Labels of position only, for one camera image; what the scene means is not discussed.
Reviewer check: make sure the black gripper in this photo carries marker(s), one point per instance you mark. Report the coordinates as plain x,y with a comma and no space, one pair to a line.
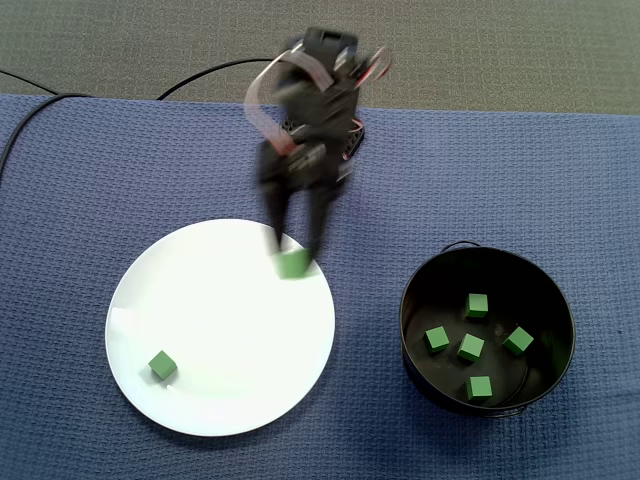
299,176

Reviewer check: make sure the black metal bucket container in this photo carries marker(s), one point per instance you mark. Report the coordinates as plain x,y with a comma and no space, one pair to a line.
440,380

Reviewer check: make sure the white round plate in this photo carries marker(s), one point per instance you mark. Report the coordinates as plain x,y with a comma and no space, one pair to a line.
215,325

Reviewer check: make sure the small green cube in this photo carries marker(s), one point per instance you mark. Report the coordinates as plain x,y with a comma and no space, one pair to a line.
162,365
518,340
436,339
477,305
292,265
471,347
479,388

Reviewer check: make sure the blue woven table cloth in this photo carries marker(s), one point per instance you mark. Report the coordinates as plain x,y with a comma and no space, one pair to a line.
75,250

